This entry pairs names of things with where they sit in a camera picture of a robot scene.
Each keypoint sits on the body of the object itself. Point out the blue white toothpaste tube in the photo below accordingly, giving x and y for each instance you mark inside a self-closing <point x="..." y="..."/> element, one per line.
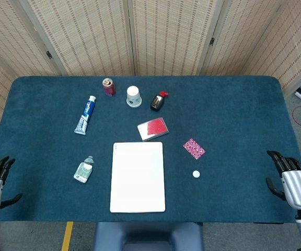
<point x="85" y="113"/>

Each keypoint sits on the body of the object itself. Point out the red ink stamp pad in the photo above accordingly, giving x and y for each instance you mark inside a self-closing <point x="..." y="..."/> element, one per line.
<point x="154" y="128"/>

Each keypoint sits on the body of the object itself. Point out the white magnetic board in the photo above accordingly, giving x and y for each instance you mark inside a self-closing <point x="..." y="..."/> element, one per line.
<point x="137" y="177"/>

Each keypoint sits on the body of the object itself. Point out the small white round disc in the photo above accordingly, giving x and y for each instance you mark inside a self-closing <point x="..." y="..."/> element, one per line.
<point x="196" y="174"/>

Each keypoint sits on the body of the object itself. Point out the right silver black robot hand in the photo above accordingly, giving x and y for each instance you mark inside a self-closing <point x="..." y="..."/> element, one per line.
<point x="298" y="187"/>

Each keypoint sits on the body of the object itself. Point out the pink patterned card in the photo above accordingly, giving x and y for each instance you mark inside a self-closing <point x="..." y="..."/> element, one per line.
<point x="194" y="148"/>

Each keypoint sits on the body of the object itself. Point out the dark metal screen hinge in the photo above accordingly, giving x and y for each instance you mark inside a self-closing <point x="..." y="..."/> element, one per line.
<point x="212" y="41"/>
<point x="48" y="55"/>

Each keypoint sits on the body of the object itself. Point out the green white tube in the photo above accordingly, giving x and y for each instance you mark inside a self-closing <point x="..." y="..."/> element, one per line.
<point x="83" y="170"/>

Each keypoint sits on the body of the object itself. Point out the white floral paper cup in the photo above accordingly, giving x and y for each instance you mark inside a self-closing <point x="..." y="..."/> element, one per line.
<point x="133" y="97"/>

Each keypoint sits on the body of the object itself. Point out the black ink bottle red cap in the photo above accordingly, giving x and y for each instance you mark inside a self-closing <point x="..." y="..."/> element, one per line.
<point x="156" y="102"/>

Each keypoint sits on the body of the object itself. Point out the blue table cloth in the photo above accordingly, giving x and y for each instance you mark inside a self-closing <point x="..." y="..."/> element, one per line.
<point x="231" y="117"/>

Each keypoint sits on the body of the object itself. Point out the red soda can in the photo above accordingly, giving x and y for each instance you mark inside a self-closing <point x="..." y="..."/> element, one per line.
<point x="109" y="89"/>

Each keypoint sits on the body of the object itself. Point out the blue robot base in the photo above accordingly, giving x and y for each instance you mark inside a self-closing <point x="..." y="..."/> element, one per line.
<point x="148" y="236"/>

